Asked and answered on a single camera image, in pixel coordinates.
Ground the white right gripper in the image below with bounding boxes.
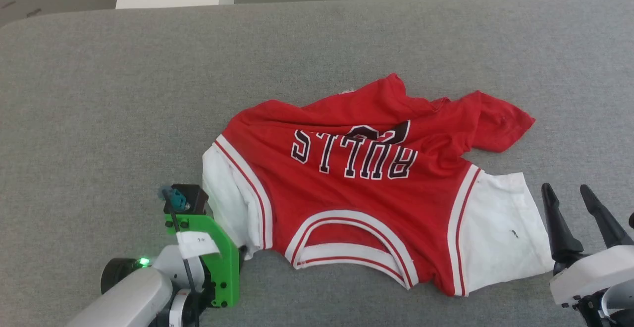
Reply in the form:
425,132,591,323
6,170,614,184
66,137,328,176
541,183,634,308

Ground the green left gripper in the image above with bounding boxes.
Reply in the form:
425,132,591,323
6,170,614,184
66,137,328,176
165,213,247,309

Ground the red and white basketball jersey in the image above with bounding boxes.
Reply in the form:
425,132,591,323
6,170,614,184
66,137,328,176
202,73,554,298

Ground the grey fabric sofa seat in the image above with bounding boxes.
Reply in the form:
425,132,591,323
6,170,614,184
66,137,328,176
0,0,634,327

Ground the teal left camera connector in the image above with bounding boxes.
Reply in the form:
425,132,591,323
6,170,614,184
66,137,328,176
159,187,190,213

